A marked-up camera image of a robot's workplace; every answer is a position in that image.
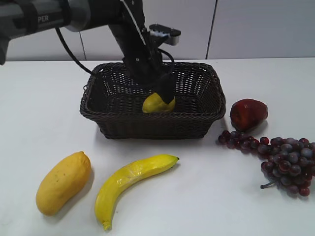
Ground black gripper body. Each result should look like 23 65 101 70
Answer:
122 31 172 92

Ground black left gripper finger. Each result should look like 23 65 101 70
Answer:
157 74 175 103

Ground yellow lemon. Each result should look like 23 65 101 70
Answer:
142 93 176 114

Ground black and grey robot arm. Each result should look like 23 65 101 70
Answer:
0 0 181 103

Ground black wicker basket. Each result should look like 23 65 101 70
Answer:
80 62 226 140

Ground dark red apple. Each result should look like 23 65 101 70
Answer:
230 98 268 132

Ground yellow banana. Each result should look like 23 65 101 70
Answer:
94 154 179 231

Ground yellow mango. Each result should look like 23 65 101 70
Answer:
35 151 92 216

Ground purple grape bunch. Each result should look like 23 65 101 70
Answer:
218 130 315 197

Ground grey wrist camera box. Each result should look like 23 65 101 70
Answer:
149 24 182 47

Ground black cable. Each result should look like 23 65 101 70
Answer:
54 26 97 77

